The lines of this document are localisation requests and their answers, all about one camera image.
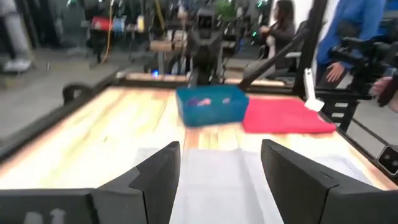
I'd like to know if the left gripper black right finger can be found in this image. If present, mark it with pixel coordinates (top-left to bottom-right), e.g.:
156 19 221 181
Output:
260 139 340 224

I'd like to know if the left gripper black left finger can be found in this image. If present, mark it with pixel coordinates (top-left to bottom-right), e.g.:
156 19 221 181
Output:
90 141 182 224

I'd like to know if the grey cloth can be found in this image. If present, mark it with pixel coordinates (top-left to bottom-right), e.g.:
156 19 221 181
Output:
133 147 374 224

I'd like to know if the magenta cloth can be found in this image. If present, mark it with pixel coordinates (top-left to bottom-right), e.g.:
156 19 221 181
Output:
242 98 337 134

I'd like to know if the teal plastic container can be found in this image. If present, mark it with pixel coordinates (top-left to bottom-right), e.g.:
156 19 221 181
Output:
175 84 250 128

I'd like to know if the person's hand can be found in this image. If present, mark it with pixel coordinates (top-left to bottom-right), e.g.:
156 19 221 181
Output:
370 76 398 113

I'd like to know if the person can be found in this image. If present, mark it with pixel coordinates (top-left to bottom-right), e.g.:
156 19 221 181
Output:
315 0 388 90
0 0 34 74
258 0 297 72

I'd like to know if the red background box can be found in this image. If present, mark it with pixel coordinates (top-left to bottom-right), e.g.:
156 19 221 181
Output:
91 16 112 32

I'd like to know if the black table-level camera box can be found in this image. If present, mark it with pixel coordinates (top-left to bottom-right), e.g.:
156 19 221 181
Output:
377 144 398 175

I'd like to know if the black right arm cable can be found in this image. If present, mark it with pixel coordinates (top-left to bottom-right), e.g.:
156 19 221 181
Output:
62 82 95 106

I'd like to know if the black aluminium table frame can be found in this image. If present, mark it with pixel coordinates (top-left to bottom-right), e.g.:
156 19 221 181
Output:
0 0 398 184

